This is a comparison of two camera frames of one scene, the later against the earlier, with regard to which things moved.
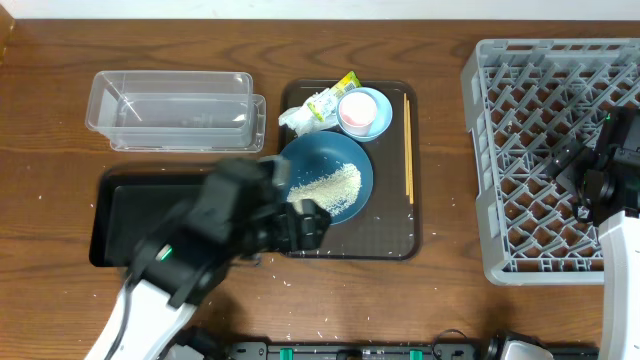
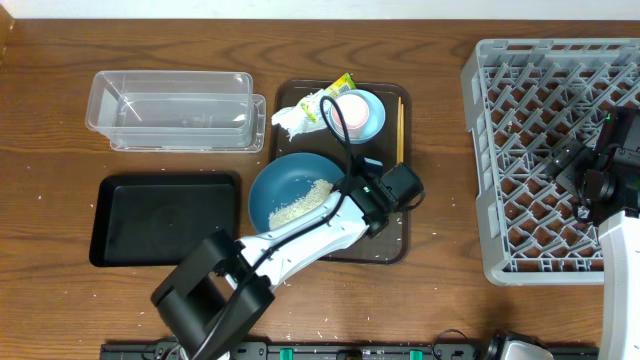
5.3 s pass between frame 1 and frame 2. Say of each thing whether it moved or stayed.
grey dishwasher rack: stayed
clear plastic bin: stayed
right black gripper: stayed
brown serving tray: moved
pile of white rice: moved
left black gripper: moved
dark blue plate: moved
